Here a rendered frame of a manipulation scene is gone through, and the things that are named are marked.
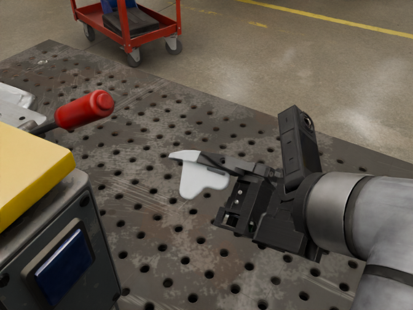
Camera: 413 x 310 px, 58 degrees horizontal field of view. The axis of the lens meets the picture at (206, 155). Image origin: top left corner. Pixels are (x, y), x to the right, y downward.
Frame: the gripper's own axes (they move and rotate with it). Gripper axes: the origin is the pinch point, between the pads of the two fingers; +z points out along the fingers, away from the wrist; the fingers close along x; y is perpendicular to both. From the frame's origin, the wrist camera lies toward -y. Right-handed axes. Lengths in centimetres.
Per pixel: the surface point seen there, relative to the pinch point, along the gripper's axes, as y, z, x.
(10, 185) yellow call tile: 10.1, -25.2, -27.6
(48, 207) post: 10.4, -24.4, -25.6
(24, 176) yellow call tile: 9.5, -25.1, -27.3
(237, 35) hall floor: -150, 188, 111
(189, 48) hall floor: -119, 196, 81
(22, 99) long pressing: 1.1, 11.0, -24.5
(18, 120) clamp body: 5.2, -3.0, -25.6
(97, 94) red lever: 2.9, -17.5, -24.0
